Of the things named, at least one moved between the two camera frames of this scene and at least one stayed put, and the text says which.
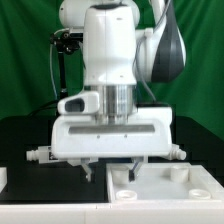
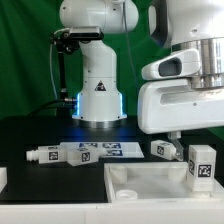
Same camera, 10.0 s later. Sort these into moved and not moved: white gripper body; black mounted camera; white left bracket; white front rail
Moved: white gripper body
Not moved: white left bracket; white front rail; black mounted camera
